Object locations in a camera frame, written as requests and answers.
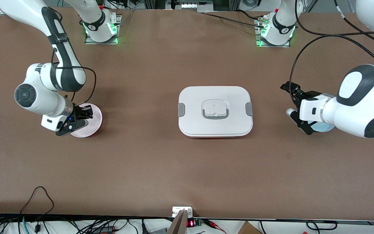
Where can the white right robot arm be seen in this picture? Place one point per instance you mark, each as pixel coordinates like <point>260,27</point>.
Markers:
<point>44,97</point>

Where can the red digit display board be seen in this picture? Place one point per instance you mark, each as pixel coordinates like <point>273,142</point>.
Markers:
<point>191,223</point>

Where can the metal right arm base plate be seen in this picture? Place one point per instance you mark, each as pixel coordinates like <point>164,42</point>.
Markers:
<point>88,40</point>

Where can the small white box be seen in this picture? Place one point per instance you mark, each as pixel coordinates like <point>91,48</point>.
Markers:
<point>177,210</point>

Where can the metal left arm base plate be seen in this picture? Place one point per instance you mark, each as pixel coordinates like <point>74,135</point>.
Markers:
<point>284,45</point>

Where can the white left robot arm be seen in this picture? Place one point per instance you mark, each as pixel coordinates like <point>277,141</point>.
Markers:
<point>352,113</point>

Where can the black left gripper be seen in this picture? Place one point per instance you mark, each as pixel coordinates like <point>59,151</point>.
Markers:
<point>307,96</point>

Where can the brown cardboard piece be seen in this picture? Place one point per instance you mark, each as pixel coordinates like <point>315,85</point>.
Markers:
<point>248,229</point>

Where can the pink round plate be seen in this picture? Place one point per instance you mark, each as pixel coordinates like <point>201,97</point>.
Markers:
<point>93,125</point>

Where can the light blue round plate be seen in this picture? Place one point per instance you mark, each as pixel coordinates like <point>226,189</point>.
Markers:
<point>321,126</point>

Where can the white light bar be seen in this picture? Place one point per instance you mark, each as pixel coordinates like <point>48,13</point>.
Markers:
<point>193,5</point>

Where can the black power adapter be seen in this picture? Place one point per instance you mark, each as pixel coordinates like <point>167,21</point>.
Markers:
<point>104,230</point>

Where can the grey slanted post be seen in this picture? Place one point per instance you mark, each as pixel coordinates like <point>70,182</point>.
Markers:
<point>179,224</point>

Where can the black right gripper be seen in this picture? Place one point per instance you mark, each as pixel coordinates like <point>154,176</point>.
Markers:
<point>78,113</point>

